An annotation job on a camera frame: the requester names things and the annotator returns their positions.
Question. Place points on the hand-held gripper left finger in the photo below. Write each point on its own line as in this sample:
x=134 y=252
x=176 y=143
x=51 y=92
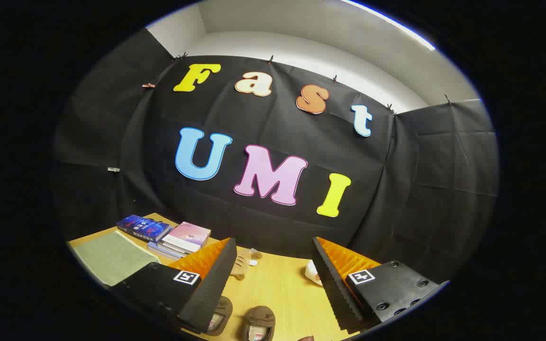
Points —
x=213 y=289

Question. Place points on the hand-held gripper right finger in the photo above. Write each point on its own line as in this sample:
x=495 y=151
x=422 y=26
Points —
x=332 y=289

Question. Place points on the brown fuzzy slipper shoe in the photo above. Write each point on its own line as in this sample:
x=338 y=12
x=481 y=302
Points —
x=259 y=316
x=223 y=310

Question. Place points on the white plush toy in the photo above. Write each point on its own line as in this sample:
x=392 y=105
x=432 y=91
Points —
x=312 y=273

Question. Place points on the tan striped plush toy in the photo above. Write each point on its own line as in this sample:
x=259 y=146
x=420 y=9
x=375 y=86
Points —
x=242 y=265

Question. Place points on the white paperback book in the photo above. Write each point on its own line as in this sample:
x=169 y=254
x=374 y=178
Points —
x=180 y=249

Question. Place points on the pink cover book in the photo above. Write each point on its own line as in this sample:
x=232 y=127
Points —
x=185 y=235

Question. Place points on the light blue paperback book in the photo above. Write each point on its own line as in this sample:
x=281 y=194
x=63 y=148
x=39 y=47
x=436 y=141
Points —
x=161 y=250

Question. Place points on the dark blue book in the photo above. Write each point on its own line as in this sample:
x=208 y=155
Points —
x=142 y=227

